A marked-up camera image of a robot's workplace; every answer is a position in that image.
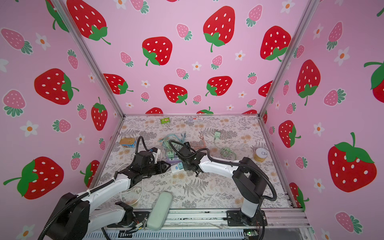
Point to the green snack packet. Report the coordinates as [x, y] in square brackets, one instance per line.
[165, 120]

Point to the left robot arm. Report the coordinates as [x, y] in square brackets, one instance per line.
[75, 216]

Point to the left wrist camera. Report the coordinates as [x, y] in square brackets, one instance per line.
[156, 153]

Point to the yellow tape roll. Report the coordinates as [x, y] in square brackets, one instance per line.
[260, 155]

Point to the pale green oblong case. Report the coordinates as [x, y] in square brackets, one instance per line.
[160, 211]

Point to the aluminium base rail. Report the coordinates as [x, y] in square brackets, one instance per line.
[212, 224]

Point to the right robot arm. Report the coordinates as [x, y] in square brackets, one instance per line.
[253, 184]

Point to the small clear packet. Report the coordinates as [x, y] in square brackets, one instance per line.
[196, 119]

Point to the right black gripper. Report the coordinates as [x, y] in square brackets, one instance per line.
[185, 166]

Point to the purple power strip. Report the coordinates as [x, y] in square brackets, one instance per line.
[173, 161]

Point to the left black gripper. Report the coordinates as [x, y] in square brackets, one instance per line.
[161, 166]

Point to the white blue power strip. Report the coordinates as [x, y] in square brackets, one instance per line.
[174, 169]

